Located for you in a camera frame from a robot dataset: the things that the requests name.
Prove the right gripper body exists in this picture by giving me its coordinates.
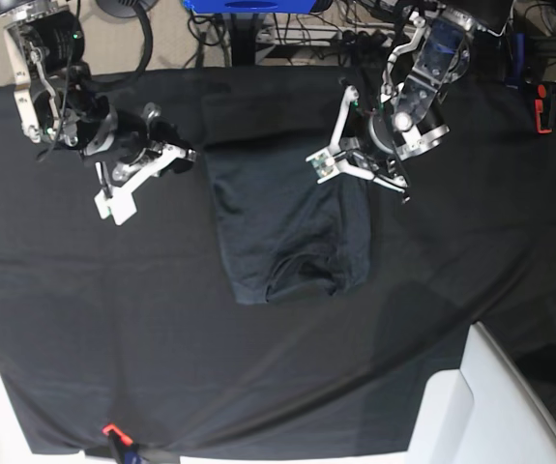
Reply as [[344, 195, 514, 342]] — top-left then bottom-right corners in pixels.
[[81, 102, 184, 172]]

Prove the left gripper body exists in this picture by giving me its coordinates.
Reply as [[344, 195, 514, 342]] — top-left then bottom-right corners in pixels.
[[342, 113, 409, 187]]

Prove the dark grey T-shirt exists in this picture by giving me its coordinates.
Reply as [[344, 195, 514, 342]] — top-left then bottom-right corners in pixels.
[[202, 92, 371, 305]]

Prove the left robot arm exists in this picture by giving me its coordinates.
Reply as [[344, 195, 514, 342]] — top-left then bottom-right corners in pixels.
[[335, 1, 513, 192]]

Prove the black power strip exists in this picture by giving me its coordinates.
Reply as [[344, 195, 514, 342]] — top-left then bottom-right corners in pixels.
[[256, 23, 393, 46]]

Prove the round black floor base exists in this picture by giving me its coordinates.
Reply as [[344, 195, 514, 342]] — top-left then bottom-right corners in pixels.
[[96, 0, 158, 19]]

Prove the blue plastic bin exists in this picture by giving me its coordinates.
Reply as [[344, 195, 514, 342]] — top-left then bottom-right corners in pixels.
[[183, 0, 316, 14]]

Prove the black table cloth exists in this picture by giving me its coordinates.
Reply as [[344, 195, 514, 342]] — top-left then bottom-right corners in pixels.
[[0, 67, 556, 459]]

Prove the white chair right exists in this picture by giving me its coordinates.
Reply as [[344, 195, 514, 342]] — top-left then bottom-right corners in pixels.
[[405, 323, 556, 464]]

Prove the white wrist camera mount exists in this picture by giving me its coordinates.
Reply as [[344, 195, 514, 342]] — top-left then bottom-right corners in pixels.
[[306, 79, 410, 203], [94, 142, 182, 226]]

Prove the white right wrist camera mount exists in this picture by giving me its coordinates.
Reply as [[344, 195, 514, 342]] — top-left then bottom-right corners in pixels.
[[94, 142, 182, 226]]

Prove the red clamp handle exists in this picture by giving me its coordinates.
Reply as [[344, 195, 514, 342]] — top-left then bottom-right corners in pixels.
[[102, 423, 133, 447]]

